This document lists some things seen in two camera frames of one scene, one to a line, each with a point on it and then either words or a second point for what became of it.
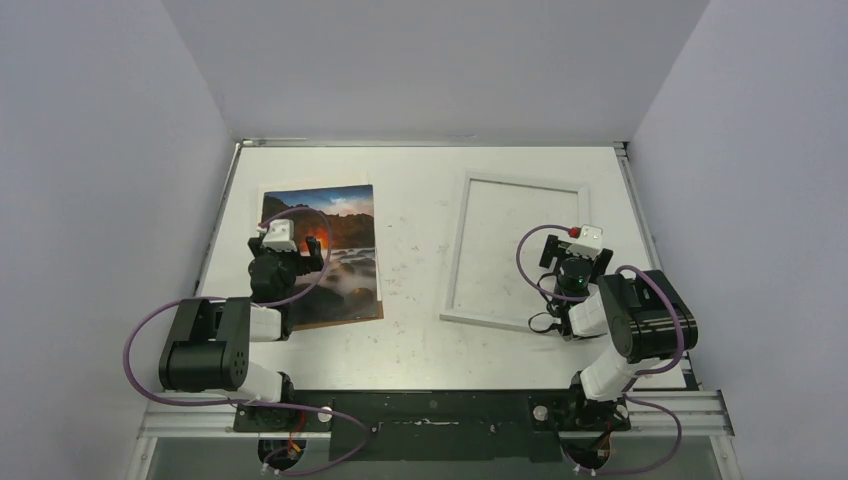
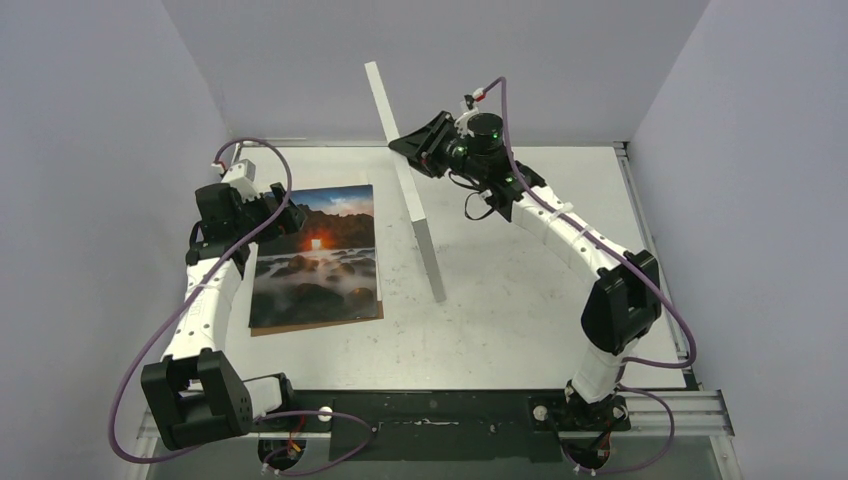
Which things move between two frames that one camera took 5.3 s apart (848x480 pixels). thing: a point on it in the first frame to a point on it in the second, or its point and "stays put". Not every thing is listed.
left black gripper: [312, 263] to [289, 220]
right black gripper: [568, 253] to [433, 144]
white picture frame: [452, 263] to [391, 127]
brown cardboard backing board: [380, 315] stays put
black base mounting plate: [438, 425] stays put
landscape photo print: [342, 219] stays put
